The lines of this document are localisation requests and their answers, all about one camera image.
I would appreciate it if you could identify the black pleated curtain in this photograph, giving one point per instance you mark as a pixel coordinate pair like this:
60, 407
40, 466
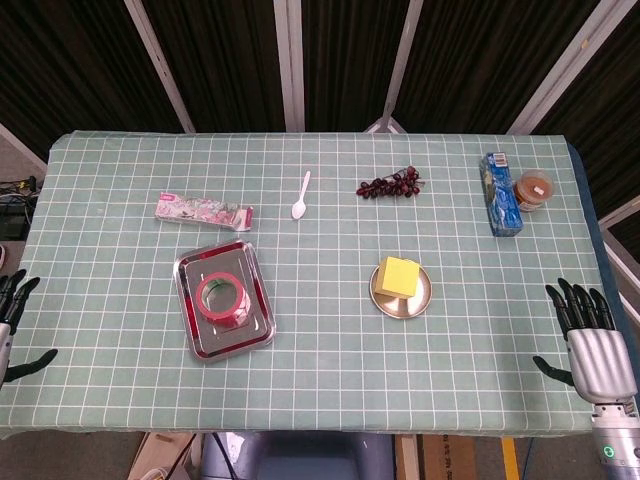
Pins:
225, 60

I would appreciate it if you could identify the brown jar with clear lid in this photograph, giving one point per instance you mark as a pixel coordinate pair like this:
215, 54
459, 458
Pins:
535, 192

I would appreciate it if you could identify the aluminium post with foot bracket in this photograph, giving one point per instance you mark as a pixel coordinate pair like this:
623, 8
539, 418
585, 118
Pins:
400, 65

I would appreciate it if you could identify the brown cardboard box with print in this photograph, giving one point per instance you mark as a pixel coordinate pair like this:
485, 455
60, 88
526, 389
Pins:
445, 457

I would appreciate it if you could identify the red tape roll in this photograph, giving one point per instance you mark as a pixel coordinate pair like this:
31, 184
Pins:
240, 312

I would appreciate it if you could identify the yellow cube block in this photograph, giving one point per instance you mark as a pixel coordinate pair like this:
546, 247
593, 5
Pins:
397, 277

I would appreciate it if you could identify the wooden plank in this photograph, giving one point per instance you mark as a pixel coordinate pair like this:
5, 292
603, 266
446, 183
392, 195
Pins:
406, 457

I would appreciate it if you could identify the pink floral carton box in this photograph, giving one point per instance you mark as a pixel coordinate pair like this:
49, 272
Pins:
200, 211

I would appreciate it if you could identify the blue printed carton box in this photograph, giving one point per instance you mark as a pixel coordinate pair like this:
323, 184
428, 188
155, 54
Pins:
502, 200

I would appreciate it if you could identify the aluminium frame post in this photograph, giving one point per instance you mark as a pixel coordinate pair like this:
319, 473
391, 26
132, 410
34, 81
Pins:
160, 65
560, 65
290, 65

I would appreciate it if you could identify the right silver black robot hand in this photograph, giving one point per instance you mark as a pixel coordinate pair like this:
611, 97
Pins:
600, 360

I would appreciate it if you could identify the dark red grape bunch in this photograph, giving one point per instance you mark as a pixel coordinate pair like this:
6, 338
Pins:
387, 188

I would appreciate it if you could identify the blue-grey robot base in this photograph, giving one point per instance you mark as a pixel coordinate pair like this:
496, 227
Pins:
300, 457

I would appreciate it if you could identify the green grid tablecloth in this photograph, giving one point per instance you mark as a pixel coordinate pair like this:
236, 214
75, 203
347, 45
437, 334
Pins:
320, 380

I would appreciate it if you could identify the round steel plate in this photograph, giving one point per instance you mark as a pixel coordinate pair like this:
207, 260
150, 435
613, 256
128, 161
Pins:
400, 306

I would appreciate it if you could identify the rectangular steel tray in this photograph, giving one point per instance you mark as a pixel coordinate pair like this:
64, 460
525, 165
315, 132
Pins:
225, 345

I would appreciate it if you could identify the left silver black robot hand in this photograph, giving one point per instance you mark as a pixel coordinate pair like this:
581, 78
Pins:
6, 345

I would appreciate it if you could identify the white plastic spoon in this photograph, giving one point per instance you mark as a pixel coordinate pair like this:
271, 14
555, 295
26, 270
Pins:
299, 209

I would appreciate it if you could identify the dark blue table padding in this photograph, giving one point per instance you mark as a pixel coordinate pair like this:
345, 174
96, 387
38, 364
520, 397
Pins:
590, 200

